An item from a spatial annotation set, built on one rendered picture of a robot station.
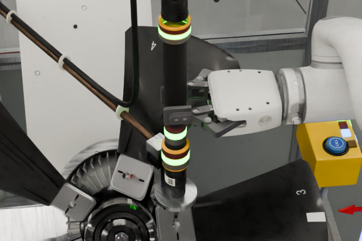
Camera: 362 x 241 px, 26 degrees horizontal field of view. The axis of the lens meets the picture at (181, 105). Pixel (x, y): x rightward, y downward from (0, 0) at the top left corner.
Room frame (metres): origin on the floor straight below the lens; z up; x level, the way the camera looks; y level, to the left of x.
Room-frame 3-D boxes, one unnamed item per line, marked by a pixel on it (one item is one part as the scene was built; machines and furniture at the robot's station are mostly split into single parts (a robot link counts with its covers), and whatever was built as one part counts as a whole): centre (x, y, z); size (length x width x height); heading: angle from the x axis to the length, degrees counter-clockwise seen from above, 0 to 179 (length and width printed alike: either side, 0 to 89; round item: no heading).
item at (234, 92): (0.85, -0.10, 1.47); 0.11 x 0.10 x 0.07; 96
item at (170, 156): (0.83, 0.01, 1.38); 0.04 x 0.04 x 0.01
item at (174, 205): (0.84, 0.02, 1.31); 0.09 x 0.07 x 0.10; 41
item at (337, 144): (1.12, -0.32, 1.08); 0.04 x 0.04 x 0.02
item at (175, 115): (0.80, -0.01, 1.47); 0.07 x 0.03 x 0.03; 96
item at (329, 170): (1.16, -0.32, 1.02); 0.16 x 0.10 x 0.11; 6
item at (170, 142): (0.83, 0.01, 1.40); 0.03 x 0.03 x 0.01
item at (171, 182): (0.83, 0.01, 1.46); 0.04 x 0.04 x 0.46
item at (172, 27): (0.83, 0.01, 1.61); 0.04 x 0.04 x 0.03
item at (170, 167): (0.83, 0.01, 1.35); 0.04 x 0.04 x 0.01
